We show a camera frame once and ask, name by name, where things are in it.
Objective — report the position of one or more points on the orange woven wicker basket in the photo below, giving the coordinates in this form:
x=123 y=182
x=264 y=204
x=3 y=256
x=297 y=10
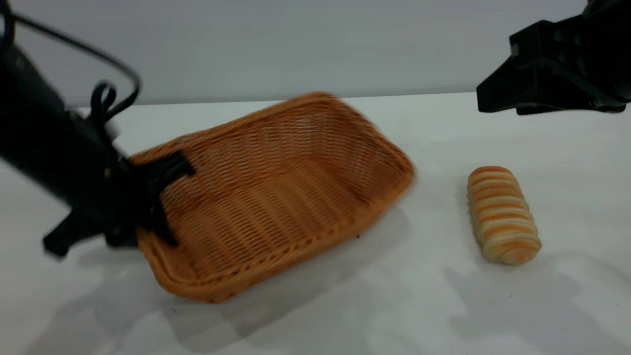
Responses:
x=276 y=197

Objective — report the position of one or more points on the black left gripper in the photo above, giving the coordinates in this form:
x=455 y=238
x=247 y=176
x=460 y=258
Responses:
x=116 y=197

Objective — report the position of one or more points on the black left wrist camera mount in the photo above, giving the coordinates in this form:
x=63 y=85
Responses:
x=66 y=236

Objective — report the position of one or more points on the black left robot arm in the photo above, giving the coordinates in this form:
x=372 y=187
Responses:
x=34 y=128

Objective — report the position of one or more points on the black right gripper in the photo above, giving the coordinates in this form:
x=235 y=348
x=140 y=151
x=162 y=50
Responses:
x=577 y=39

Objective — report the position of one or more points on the striped long bread roll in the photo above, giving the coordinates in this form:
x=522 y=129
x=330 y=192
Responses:
x=502 y=216

